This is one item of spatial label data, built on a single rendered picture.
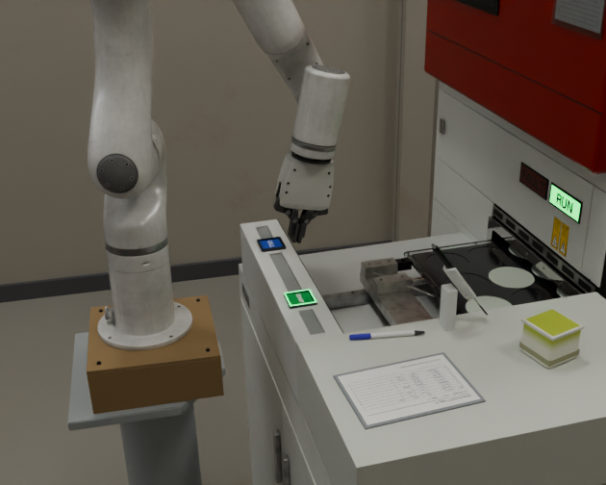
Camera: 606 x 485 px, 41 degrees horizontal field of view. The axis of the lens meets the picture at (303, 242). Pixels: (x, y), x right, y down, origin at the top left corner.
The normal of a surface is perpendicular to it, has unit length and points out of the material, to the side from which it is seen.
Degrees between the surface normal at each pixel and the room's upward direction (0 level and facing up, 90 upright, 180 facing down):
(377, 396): 0
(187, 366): 90
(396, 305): 0
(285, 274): 0
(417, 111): 90
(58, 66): 90
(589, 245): 90
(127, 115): 65
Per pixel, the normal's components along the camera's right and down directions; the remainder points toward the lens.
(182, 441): 0.72, 0.29
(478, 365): -0.02, -0.90
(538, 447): 0.26, 0.42
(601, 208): -0.97, 0.13
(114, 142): 0.01, -0.03
